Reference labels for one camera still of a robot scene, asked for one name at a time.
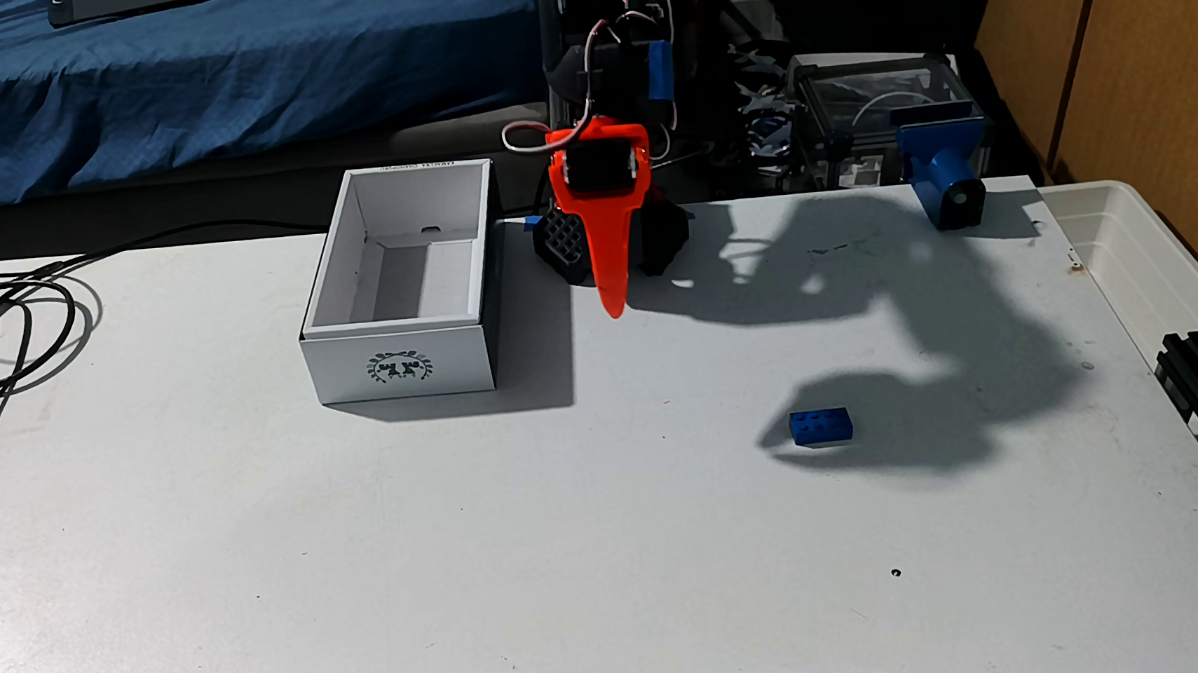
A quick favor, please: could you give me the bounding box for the black flat device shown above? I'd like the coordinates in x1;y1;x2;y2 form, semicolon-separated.
48;0;233;28

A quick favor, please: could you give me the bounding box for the white cardboard box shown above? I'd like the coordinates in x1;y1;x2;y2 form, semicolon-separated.
288;157;512;407

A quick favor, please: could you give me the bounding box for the clear plastic enclosure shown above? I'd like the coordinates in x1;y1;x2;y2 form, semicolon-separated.
784;43;979;194

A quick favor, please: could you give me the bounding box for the blue bed sheet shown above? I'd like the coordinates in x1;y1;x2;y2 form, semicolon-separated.
0;0;559;211

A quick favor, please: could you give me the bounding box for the blue toy brick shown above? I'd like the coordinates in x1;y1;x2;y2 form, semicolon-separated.
788;406;855;449

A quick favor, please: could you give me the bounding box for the wooden cabinet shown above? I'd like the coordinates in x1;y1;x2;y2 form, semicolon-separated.
970;0;1198;353

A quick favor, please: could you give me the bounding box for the blue printed camera mount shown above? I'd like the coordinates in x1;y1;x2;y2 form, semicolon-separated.
892;104;995;236

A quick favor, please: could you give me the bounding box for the white plastic bin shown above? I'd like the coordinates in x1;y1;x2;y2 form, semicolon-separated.
1036;173;1198;433

